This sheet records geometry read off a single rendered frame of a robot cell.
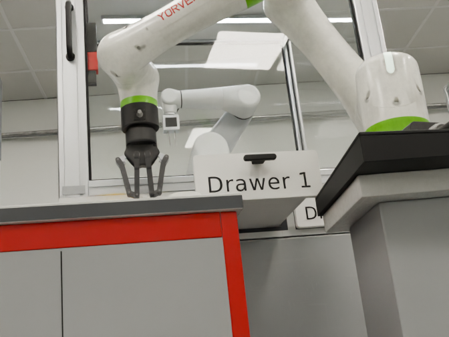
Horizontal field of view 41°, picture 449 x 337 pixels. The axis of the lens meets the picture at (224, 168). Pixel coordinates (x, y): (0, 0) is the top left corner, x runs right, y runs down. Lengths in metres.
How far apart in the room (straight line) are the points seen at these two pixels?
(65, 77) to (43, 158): 3.43
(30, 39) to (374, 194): 3.76
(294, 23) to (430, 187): 0.62
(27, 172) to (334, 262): 3.81
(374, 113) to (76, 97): 0.89
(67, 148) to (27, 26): 2.78
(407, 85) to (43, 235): 0.74
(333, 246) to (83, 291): 0.89
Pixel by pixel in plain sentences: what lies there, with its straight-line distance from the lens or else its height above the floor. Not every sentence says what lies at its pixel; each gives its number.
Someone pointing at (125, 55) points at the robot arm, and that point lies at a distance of 1.40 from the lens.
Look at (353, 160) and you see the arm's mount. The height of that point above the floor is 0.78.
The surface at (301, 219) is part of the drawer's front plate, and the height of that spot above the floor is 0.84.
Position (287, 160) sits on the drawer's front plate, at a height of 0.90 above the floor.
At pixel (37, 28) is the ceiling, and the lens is 4.46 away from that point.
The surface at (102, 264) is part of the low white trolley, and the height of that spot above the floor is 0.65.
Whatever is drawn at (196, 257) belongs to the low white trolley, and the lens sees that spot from 1.04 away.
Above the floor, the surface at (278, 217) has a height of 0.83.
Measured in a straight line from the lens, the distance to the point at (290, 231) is 1.71.
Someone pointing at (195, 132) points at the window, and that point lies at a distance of 1.77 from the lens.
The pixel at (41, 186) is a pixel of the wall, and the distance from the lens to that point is 5.16.
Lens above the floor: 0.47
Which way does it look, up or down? 18 degrees up
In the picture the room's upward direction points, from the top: 6 degrees counter-clockwise
